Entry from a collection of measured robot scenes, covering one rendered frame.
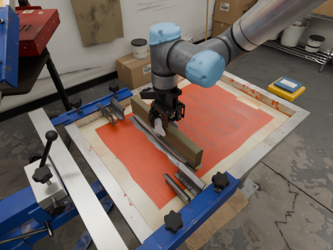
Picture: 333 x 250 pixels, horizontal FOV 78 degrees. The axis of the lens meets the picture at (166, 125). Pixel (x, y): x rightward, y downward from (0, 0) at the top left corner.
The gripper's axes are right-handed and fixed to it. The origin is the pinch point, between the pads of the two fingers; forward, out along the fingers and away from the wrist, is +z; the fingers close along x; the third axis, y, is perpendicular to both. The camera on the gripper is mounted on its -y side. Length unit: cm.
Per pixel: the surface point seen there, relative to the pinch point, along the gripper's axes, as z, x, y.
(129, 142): 5.0, -10.2, -6.7
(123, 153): 5.0, -14.5, -3.7
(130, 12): 22, 110, -200
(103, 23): 25, 70, -194
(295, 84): 3, 72, 14
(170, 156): 4.7, -2.8, 8.2
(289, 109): 2, 49, 22
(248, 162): 1.4, 12.6, 27.5
